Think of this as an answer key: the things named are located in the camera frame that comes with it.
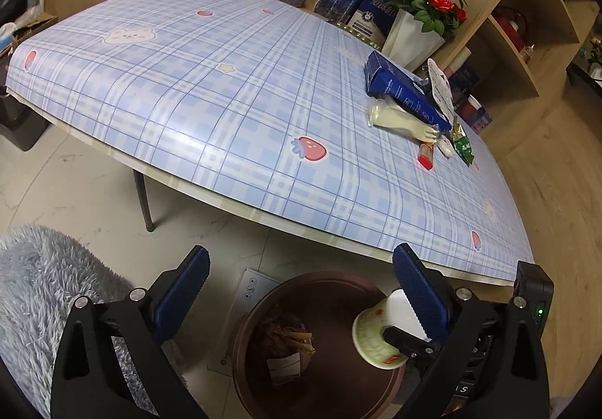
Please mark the grey fluffy rug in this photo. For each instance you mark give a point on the grey fluffy rug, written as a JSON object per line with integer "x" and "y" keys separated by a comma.
{"x": 47, "y": 306}

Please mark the dark blue moon box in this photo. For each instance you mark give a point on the dark blue moon box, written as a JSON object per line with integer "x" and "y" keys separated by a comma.
{"x": 468, "y": 79}

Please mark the white angular vase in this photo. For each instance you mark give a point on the white angular vase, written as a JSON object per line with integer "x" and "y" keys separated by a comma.
{"x": 409, "y": 43}

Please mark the white card packet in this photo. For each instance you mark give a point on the white card packet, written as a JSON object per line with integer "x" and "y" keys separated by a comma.
{"x": 284, "y": 367}

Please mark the red gift basket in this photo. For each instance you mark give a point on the red gift basket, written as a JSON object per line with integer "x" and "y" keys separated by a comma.
{"x": 512, "y": 26}

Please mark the table with black legs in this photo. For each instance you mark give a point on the table with black legs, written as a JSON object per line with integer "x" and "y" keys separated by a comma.
{"x": 143, "y": 198}

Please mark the dark blue white-label box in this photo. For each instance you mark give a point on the dark blue white-label box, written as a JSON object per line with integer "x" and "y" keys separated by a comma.
{"x": 371, "y": 17}

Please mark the brown plastic bin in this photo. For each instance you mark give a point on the brown plastic bin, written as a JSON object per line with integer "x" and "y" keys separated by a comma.
{"x": 338, "y": 381}

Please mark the white blister card packaging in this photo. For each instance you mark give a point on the white blister card packaging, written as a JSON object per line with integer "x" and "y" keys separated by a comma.
{"x": 442, "y": 90}

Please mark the stack of pastel cups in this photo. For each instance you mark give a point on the stack of pastel cups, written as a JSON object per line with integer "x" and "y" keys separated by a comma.
{"x": 463, "y": 59}

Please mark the green gold foil wrapper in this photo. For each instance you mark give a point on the green gold foil wrapper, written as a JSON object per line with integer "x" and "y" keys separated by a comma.
{"x": 463, "y": 147}

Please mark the small red bottle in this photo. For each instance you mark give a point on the small red bottle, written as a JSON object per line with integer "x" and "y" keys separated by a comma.
{"x": 425, "y": 156}

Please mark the cardboard box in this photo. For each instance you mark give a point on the cardboard box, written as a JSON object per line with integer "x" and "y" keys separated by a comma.
{"x": 33, "y": 26}

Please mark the brown paper bag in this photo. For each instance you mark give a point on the brown paper bag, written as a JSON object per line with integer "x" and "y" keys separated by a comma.
{"x": 287, "y": 334}

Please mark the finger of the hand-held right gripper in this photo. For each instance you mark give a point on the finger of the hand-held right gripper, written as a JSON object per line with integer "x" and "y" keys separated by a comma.
{"x": 407, "y": 340}

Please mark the white paper cup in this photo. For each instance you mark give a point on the white paper cup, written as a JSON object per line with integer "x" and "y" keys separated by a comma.
{"x": 381, "y": 334}

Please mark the black storage box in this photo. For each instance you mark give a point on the black storage box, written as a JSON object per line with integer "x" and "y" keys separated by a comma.
{"x": 19, "y": 118}

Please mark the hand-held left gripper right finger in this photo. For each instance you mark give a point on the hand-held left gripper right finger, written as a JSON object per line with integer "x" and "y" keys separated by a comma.
{"x": 421, "y": 292}

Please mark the green potted plant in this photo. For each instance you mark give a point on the green potted plant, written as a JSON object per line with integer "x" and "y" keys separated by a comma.
{"x": 595, "y": 54}

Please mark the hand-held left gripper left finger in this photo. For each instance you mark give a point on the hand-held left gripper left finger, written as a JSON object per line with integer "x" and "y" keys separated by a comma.
{"x": 178, "y": 292}

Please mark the blue carton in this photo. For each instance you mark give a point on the blue carton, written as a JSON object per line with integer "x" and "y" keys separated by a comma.
{"x": 399, "y": 87}

